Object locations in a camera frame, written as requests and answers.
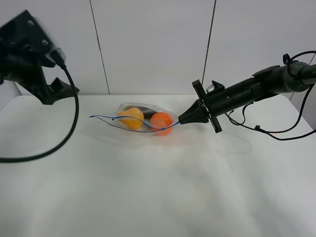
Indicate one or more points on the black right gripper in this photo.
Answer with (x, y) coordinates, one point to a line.
(220, 101)

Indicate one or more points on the dark purple eggplant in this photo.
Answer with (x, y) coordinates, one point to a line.
(147, 112)

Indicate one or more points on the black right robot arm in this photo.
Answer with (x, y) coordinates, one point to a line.
(264, 84)

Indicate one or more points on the clear plastic zip bag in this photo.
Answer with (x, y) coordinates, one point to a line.
(193, 139)

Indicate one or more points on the yellow pear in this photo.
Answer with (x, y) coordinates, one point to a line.
(131, 119)

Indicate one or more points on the orange fruit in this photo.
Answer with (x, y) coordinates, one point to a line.
(161, 120)

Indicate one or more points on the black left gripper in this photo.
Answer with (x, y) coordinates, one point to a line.
(25, 48)

